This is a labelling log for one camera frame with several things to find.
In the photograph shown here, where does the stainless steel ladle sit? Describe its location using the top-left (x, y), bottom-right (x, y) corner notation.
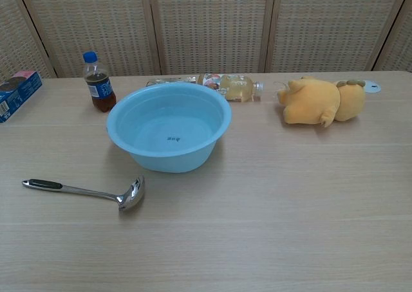
top-left (21, 175), bottom-right (146, 212)

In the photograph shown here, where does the yellow plush toy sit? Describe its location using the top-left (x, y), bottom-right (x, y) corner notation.
top-left (276, 76), bottom-right (367, 128)

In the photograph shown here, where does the woven folding screen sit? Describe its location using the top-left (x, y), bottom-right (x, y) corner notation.
top-left (0, 0), bottom-right (412, 79)

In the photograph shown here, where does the light blue plastic basin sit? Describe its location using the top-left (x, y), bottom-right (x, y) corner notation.
top-left (106, 82), bottom-right (232, 174)

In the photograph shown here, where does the cola bottle blue cap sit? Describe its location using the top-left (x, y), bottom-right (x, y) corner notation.
top-left (82, 51), bottom-right (117, 113)

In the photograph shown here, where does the white round table disc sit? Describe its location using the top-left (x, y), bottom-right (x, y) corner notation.
top-left (362, 79), bottom-right (383, 95)

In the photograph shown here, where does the blue cookie box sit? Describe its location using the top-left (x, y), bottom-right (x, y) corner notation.
top-left (0, 70), bottom-right (44, 124)

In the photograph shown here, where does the yellow tea bottle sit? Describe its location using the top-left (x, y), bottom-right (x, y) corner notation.
top-left (198, 73), bottom-right (265, 103)

